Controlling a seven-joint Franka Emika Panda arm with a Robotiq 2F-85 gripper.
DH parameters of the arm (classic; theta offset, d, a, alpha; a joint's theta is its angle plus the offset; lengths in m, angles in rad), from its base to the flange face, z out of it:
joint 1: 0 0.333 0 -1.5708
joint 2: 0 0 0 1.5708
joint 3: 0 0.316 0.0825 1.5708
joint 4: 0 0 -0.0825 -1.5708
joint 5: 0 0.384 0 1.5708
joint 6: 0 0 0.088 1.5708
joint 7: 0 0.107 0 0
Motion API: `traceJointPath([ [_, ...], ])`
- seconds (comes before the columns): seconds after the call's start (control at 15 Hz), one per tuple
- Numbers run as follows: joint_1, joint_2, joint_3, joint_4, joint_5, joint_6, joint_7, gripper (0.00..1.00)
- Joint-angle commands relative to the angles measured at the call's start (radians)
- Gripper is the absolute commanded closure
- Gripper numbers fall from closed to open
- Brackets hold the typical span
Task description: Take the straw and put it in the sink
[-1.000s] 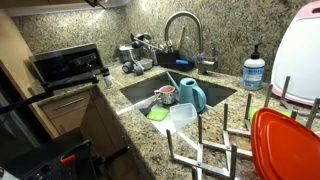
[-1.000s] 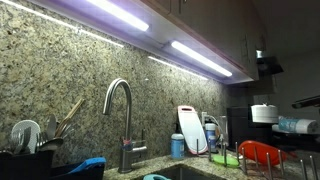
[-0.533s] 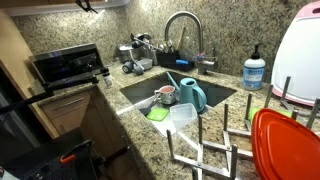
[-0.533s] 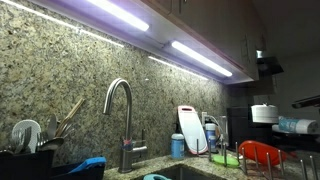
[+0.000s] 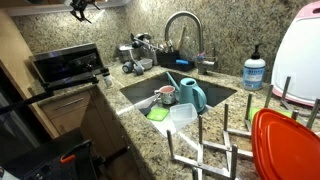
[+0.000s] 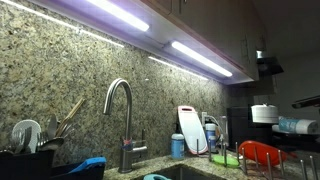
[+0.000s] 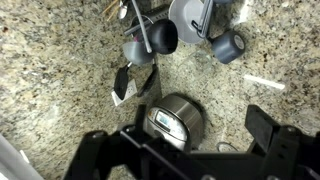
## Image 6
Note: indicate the steel sink basin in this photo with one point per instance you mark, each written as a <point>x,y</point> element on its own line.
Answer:
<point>190,174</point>

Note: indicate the white pink-rimmed cutting board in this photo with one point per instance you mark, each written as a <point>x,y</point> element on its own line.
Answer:
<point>191,130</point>

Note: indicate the under-cabinet light bar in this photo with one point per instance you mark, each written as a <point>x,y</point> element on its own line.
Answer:
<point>200,58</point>
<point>120,15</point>

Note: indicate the steel gooseneck faucet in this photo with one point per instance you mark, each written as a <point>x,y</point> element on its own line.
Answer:
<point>127,133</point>

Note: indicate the blue label soap bottle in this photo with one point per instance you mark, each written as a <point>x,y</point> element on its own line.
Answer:
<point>177,146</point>

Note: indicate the white blue bottle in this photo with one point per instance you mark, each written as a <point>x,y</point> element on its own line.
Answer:
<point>210,136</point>

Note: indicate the black countertop appliance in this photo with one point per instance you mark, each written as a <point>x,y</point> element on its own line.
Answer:
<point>238,128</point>

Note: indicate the wooden spoon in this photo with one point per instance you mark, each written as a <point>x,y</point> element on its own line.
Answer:
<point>70,115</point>

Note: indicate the blue sponge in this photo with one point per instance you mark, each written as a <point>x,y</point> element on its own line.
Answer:
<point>88,163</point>

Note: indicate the white pot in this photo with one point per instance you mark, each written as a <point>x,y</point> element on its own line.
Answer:
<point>265,114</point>

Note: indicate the black range hood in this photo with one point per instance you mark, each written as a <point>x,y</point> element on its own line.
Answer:
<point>268,65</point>

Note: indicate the silver metal spoon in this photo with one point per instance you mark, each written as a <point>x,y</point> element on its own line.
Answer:
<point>52,125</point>

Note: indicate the orange plastic lid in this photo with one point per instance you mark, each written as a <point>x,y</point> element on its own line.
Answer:
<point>261,151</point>

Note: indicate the metal peg dish rack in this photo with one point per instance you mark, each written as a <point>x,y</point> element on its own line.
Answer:
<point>268,165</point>

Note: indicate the paper towel roll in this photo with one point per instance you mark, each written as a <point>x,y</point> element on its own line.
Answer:
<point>298,126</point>

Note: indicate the black utensil caddy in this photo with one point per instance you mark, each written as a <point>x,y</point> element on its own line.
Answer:
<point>26,166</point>

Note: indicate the white wall outlet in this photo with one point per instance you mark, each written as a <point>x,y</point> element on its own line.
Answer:
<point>204,118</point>

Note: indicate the wall cabinet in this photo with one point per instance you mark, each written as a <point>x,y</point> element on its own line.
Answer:
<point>206,26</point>

